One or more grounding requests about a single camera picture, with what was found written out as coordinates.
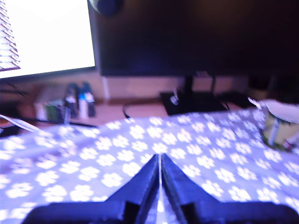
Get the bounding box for black headphones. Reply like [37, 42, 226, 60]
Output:
[90, 0, 123, 16]

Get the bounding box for black monitor with stand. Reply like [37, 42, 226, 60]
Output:
[95, 0, 299, 116]

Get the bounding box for white cable connector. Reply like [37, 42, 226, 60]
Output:
[170, 90, 181, 105]

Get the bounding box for paw print cloth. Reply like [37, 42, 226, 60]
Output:
[0, 109, 299, 224]

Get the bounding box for white and blue box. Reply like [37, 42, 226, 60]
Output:
[77, 92, 91, 119]

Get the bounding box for cartoon print coffee mug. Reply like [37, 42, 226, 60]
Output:
[259, 99, 299, 152]

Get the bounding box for flat black desk object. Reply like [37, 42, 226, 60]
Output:
[219, 92, 251, 108]

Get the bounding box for small white plastic clip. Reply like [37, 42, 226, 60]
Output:
[247, 97, 267, 110]

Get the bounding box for white wall cable duct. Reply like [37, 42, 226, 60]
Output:
[102, 77, 110, 100]

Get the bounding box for green printed box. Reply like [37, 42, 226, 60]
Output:
[45, 99, 65, 123]

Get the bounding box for lit computer monitor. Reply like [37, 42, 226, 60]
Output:
[0, 0, 98, 81]

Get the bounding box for dark blue box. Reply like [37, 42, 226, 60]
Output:
[81, 81, 96, 117]

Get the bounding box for black cable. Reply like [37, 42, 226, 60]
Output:
[122, 102, 141, 121]
[211, 76, 231, 110]
[35, 118, 98, 128]

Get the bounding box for white cable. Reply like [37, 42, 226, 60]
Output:
[0, 114, 42, 133]

